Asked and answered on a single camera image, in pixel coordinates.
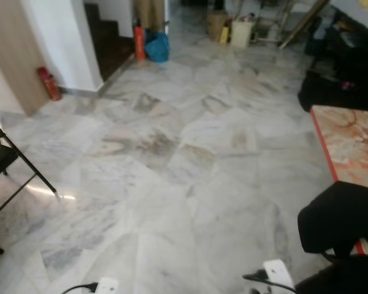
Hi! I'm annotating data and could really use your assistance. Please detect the black jacket green logo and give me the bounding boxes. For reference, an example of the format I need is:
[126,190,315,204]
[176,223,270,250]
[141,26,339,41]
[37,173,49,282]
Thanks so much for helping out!
[294,181,368,294]

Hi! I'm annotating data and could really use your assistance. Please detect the marble top dining table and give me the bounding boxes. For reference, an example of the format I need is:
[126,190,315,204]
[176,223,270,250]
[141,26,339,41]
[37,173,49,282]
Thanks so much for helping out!
[310,105,368,255]

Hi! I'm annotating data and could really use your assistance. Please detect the black dining chairs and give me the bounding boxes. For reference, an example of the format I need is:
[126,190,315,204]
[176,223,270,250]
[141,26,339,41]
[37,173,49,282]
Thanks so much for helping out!
[297,15,368,113]

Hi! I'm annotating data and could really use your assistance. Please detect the long wooden plank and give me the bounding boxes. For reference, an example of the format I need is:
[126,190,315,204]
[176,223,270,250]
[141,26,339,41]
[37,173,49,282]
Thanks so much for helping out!
[278,0,329,50]

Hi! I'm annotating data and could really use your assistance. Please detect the cream plastic container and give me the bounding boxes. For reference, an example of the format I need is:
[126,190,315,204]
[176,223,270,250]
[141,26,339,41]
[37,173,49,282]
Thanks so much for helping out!
[231,20,255,49]

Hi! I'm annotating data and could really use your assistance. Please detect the yellow bottle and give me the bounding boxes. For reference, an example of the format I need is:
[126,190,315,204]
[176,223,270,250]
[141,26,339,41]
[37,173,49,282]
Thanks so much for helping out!
[220,24,231,44]

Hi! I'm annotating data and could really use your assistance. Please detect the brown woven basket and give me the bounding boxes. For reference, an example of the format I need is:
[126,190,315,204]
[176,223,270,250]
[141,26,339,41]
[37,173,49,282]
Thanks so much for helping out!
[207,10,229,42]

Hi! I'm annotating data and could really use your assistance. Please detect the blue plastic bag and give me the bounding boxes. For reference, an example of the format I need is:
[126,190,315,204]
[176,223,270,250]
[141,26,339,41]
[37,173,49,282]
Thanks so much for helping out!
[145,31,171,63]

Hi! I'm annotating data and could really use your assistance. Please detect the tall orange fire extinguisher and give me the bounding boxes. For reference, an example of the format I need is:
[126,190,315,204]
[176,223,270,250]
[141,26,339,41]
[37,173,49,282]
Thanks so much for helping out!
[133,20,146,61]

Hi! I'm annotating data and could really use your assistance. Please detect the dark wooden staircase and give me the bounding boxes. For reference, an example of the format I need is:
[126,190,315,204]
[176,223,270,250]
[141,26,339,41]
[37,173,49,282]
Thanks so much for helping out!
[84,2,137,81]

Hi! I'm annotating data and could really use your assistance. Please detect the small red fire extinguisher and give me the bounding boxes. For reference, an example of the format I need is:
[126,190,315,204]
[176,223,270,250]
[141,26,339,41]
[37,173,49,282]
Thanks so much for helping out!
[37,66,63,102]

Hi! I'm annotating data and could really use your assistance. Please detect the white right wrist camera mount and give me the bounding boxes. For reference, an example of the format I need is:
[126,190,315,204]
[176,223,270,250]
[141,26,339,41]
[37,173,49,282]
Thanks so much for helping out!
[264,259,294,292]

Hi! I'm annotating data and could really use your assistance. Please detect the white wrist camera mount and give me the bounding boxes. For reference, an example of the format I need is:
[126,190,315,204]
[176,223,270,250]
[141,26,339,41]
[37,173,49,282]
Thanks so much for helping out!
[264,259,294,292]
[95,277,120,294]

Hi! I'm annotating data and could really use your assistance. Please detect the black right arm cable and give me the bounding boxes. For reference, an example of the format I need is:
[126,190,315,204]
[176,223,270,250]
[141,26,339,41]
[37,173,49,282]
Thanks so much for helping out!
[242,270,298,293]

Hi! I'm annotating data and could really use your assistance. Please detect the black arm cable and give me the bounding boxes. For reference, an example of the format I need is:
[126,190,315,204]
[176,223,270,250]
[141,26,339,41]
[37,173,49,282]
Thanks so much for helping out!
[61,282,99,294]
[242,270,298,293]

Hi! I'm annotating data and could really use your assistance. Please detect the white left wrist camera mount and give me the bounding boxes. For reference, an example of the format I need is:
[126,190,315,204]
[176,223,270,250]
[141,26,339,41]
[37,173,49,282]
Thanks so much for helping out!
[95,277,120,294]

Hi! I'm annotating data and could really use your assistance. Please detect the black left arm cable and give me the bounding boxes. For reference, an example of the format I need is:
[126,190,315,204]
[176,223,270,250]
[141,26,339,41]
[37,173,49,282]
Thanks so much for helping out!
[61,282,99,294]

